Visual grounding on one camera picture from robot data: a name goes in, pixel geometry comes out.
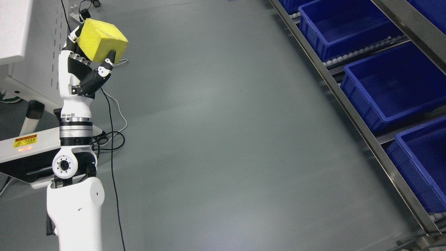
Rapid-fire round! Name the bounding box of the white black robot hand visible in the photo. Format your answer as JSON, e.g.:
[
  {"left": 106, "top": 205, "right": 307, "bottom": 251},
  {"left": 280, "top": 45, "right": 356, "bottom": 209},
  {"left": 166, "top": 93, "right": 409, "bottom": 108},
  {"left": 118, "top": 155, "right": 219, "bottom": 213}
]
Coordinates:
[{"left": 58, "top": 24, "right": 116, "bottom": 99}]

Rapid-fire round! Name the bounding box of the white cable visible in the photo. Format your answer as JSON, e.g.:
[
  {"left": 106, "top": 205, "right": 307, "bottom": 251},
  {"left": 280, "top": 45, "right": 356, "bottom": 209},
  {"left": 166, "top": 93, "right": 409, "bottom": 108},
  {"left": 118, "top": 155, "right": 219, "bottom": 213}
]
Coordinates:
[{"left": 101, "top": 59, "right": 129, "bottom": 138}]

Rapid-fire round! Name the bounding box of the blue bin upper shelf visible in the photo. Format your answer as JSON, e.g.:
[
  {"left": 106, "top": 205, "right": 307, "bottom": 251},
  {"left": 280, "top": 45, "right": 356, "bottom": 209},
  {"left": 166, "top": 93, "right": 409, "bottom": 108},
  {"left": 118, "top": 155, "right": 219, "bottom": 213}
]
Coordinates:
[{"left": 408, "top": 0, "right": 446, "bottom": 34}]

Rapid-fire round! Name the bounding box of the blue plastic bin left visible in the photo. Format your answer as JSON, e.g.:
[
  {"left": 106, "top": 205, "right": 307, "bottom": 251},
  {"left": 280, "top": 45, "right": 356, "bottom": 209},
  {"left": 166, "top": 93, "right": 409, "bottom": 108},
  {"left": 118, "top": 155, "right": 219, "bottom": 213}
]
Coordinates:
[{"left": 385, "top": 116, "right": 446, "bottom": 213}]

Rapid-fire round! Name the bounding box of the blue plastic bin middle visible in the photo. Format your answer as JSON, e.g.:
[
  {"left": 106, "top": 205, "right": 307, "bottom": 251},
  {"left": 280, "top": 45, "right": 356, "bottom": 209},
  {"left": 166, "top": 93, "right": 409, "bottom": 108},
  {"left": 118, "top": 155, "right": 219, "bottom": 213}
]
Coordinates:
[{"left": 340, "top": 43, "right": 446, "bottom": 135}]

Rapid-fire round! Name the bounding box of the yellow foam block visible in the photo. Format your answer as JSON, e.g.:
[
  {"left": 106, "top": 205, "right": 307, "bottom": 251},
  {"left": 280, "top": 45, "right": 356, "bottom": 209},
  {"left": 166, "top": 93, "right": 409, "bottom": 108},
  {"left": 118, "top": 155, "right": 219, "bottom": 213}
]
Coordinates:
[{"left": 77, "top": 18, "right": 129, "bottom": 64}]

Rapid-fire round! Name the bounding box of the steel roller shelf rack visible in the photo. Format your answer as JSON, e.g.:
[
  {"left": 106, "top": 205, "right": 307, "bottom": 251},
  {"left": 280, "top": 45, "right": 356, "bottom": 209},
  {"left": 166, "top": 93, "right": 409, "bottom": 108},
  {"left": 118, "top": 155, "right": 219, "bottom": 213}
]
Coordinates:
[{"left": 271, "top": 0, "right": 445, "bottom": 250}]

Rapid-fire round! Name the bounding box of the white machine with warning label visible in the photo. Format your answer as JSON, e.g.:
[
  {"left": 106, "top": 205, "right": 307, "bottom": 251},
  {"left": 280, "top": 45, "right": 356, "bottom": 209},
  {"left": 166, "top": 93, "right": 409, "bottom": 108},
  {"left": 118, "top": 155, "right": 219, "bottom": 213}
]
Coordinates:
[{"left": 1, "top": 121, "right": 99, "bottom": 189}]

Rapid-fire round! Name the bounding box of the blue plastic bin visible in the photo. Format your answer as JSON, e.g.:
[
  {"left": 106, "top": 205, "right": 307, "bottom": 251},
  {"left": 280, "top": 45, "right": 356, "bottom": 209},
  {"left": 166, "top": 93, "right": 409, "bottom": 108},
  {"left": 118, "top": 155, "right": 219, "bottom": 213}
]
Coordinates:
[
  {"left": 340, "top": 43, "right": 446, "bottom": 135},
  {"left": 298, "top": 0, "right": 402, "bottom": 62},
  {"left": 385, "top": 116, "right": 446, "bottom": 213}
]

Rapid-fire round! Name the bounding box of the black cable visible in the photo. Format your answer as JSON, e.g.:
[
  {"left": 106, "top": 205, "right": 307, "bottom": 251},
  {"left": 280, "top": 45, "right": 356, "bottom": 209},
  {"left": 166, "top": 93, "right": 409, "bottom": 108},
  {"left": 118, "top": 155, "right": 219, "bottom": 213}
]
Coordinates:
[{"left": 60, "top": 0, "right": 126, "bottom": 251}]

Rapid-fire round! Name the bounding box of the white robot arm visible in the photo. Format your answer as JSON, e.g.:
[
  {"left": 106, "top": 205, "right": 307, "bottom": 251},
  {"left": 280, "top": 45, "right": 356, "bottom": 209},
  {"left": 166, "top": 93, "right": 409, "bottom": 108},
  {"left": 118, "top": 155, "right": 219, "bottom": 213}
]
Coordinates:
[{"left": 46, "top": 94, "right": 105, "bottom": 251}]

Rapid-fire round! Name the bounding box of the white equipment cabinet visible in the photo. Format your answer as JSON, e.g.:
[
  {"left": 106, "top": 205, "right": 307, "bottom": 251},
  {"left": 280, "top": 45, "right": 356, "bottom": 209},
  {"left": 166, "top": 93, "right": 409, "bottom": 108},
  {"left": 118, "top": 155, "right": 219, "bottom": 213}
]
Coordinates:
[{"left": 0, "top": 0, "right": 71, "bottom": 113}]

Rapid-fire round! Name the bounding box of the blue plastic bin right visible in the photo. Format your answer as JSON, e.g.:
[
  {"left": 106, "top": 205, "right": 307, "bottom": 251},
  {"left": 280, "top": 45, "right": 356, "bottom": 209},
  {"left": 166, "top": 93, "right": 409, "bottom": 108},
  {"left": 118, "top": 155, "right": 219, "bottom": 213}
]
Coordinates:
[{"left": 298, "top": 0, "right": 402, "bottom": 62}]

